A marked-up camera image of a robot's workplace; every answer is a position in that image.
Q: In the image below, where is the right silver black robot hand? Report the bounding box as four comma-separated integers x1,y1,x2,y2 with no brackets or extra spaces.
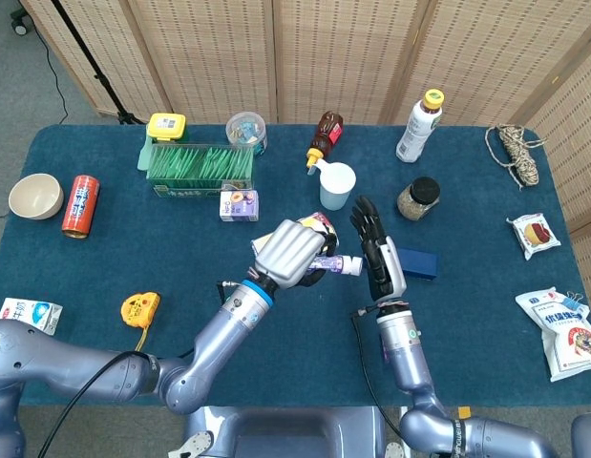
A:
349,194,408,302

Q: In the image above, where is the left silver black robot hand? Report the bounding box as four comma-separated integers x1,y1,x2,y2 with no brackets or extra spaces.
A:
249,219,340,291

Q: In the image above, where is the small purple white-capped bottle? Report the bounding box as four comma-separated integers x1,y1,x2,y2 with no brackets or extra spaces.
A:
309,254,364,278

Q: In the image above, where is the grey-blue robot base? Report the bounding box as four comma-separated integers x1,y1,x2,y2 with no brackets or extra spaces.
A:
168,406,411,458

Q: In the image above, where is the brown syrup bottle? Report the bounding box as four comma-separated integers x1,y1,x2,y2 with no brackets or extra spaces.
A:
306,110,345,177

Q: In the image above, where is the white drink bottle yellow cap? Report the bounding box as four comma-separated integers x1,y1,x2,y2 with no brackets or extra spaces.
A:
395,88,446,164

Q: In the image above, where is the dark blue long box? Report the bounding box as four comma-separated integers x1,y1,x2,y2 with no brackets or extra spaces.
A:
397,247,440,282

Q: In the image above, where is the razor in yellow blister pack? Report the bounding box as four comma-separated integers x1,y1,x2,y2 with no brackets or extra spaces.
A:
250,212,342,257

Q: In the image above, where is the small purple juice carton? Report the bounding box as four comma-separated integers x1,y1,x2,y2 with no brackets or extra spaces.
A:
219,189,261,223

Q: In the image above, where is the light blue plastic cup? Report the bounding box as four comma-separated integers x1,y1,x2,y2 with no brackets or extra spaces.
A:
312,158,357,212

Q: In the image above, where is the glass jar black lid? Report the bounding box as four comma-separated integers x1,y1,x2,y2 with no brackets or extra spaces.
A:
396,177,442,222

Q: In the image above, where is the blue tablecloth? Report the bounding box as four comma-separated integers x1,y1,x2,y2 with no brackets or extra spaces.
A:
0,123,591,409

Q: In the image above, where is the green tea bag box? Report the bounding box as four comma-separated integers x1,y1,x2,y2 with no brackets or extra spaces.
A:
145,143,256,199

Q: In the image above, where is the clear round tub of clips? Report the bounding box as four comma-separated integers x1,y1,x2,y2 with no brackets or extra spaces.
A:
225,111,269,156

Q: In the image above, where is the white snack packet red print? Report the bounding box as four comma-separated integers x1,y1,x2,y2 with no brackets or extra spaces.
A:
506,212,562,261

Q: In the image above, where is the yellow tape measure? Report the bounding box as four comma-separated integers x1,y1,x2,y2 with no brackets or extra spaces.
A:
120,290,161,352

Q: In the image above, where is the yellow lid container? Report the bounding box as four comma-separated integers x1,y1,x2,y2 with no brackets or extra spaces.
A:
146,113,188,146

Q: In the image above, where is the blue binder clip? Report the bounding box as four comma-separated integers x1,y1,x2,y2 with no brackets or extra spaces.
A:
559,290,591,316

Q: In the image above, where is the white powder bag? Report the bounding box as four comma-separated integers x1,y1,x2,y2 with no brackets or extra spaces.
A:
515,286,591,383

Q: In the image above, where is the red drink can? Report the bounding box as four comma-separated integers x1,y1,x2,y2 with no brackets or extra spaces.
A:
61,174,101,239

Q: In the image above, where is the cream bowl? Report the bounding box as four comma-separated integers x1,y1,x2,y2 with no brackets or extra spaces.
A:
8,173,65,221

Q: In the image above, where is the white blue milk carton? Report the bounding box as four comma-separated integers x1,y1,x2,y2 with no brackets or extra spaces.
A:
0,297,64,337

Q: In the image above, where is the black tripod stand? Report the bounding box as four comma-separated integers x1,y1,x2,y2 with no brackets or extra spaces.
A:
51,0,146,126

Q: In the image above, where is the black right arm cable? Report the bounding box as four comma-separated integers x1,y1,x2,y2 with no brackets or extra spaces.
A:
352,304,404,443

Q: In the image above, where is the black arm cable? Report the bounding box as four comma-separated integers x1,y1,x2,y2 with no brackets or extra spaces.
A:
36,281,234,458
352,304,404,443

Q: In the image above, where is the bundle of twine rope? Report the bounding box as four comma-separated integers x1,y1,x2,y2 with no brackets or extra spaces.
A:
484,123,548,191

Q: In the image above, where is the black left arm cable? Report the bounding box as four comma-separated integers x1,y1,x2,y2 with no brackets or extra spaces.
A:
36,281,234,458

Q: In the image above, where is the thin black floor cable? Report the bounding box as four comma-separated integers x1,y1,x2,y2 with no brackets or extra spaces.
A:
34,28,70,126

